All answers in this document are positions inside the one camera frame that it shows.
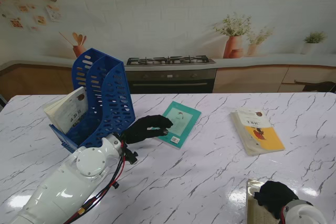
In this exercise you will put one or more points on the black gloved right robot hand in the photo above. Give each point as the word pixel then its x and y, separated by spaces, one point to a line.
pixel 275 195

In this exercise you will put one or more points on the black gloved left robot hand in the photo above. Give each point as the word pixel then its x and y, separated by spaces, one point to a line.
pixel 141 129

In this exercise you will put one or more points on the tan kraft cover book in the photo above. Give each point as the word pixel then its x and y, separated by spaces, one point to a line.
pixel 256 211

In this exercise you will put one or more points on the teal cover book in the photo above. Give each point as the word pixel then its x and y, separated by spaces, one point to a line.
pixel 183 119

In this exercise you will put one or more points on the white and blue cover book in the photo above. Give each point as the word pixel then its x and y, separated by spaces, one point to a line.
pixel 71 111

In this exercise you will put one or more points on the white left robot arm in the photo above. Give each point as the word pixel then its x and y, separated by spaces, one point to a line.
pixel 60 187

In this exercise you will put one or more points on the blue perforated plastic file rack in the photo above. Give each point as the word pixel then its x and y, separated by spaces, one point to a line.
pixel 115 103

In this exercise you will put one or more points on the yellow and white cover book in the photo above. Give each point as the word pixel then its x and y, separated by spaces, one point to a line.
pixel 262 140

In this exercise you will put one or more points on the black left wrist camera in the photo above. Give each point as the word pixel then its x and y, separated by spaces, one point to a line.
pixel 130 156

